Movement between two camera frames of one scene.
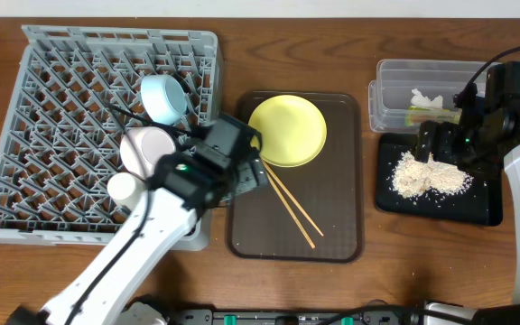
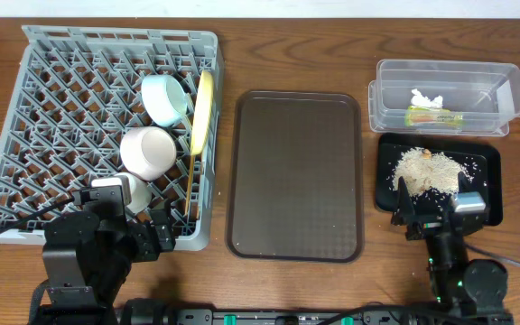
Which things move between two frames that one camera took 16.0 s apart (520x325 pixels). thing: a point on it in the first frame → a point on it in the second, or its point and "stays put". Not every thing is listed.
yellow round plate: [292, 131] → [202, 113]
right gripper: [445, 133] → [403, 217]
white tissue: [418, 99] stays put
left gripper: [253, 170] → [145, 249]
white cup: [125, 189] stays put
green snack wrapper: [415, 115] stays put
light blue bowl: [165, 98] stays put
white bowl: [141, 147] stays put
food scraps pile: [413, 178] stays put
